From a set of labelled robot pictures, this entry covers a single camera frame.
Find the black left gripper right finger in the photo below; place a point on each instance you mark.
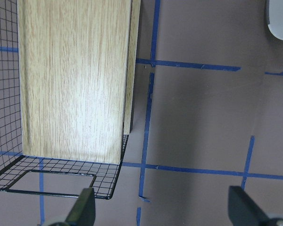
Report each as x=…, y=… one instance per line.
x=243, y=211

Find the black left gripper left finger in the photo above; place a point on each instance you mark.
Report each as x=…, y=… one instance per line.
x=83, y=213

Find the white toaster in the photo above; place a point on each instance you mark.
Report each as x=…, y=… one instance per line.
x=274, y=17

